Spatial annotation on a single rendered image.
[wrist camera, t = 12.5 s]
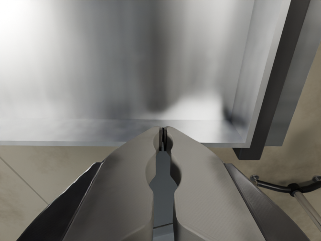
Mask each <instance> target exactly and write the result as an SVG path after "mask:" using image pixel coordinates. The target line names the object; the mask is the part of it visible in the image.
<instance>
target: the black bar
mask: <svg viewBox="0 0 321 241"><path fill-rule="evenodd" d="M309 4H310V0H291V2H290V5H289V9H288V13H287V16H286V20H285V23H284V27H283V30H282V34H281V38H280V41H279V44H278V49H277V52H276V56H275V59H274V63H273V66H272V70H271V73H270V77H269V80H268V84H267V88H266V91H265V95H264V99H263V102H262V106H261V109H260V113H259V116H258V120H257V124H256V127H255V131H254V135H253V138H252V142H251V145H250V148H232V149H233V150H234V152H235V154H236V156H237V158H238V159H239V160H260V158H261V155H262V152H263V149H264V146H265V143H266V140H267V137H268V133H269V130H270V127H271V124H272V121H273V118H274V115H275V111H276V108H277V105H278V101H279V98H280V95H281V92H282V89H283V86H284V83H285V80H286V77H287V74H288V70H289V67H290V63H291V61H292V58H293V55H294V51H295V48H296V45H297V42H298V39H299V36H300V32H301V29H302V26H303V23H304V20H305V17H306V13H307V10H308V7H309Z"/></svg>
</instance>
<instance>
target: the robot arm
mask: <svg viewBox="0 0 321 241"><path fill-rule="evenodd" d="M162 139H163V145H164V151H166V152H167V154H168V155H169V156H170V157H171V166H170V175H171V177H172V178H173V180H174V181H175V183H176V184H177V186H178V187H177V189H176V190H175V192H174V204H173V232H174V241H310V239H309V238H308V237H307V236H306V234H305V233H304V232H303V231H302V230H301V229H300V228H299V226H298V225H297V224H296V223H295V222H294V221H293V220H292V219H291V218H290V217H289V216H288V215H287V214H286V213H285V212H284V211H283V210H282V209H281V208H280V207H279V206H278V205H277V204H276V203H275V202H273V201H272V200H271V199H270V198H269V197H268V196H267V195H266V194H265V193H264V192H262V191H261V190H260V189H259V188H258V187H257V186H256V185H255V184H254V183H253V182H252V181H250V180H249V179H248V178H247V177H246V176H245V175H244V174H243V173H242V172H241V171H239V170H238V169H237V168H236V167H235V166H234V165H233V164H232V163H228V164H226V163H225V162H224V161H223V160H222V159H220V158H219V157H218V156H217V155H216V154H215V153H214V152H212V151H211V150H210V149H208V148H207V147H205V146H204V145H203V144H201V143H199V142H198V141H196V140H194V139H193V138H191V137H189V136H188V135H186V134H184V133H182V132H181V131H179V130H177V129H176V128H174V127H171V126H166V127H163V128H162V127H160V126H154V127H152V128H150V129H148V130H147V131H145V132H143V133H142V134H140V135H138V136H136V137H135V138H133V139H131V140H129V141H128V142H126V143H124V144H123V145H121V146H120V147H118V148H117V149H116V150H114V151H113V152H112V153H111V154H110V155H108V156H107V157H106V158H105V159H104V160H103V161H102V162H95V163H94V164H92V165H91V166H90V167H89V168H88V169H87V170H86V171H85V172H84V173H83V174H82V175H80V176H79V177H78V178H77V179H76V180H75V181H74V182H73V183H72V184H71V185H70V186H69V187H68V188H67V189H66V190H65V191H63V192H62V193H61V194H60V195H59V196H58V197H57V198H56V199H55V200H54V201H53V202H51V203H50V204H49V205H48V206H47V207H46V208H45V209H44V210H43V211H42V212H41V213H40V214H39V215H38V216H37V217H36V218H35V219H34V220H33V221H32V223H31V224H30V225H29V226H28V227H27V228H26V229H25V231H24V232H23V233H22V234H21V235H20V237H19V238H18V239H17V241H152V238H153V225H154V201H153V191H152V189H151V188H150V186H149V184H150V182H151V181H152V179H153V178H154V177H155V175H156V155H157V154H158V153H159V151H161V148H162Z"/></svg>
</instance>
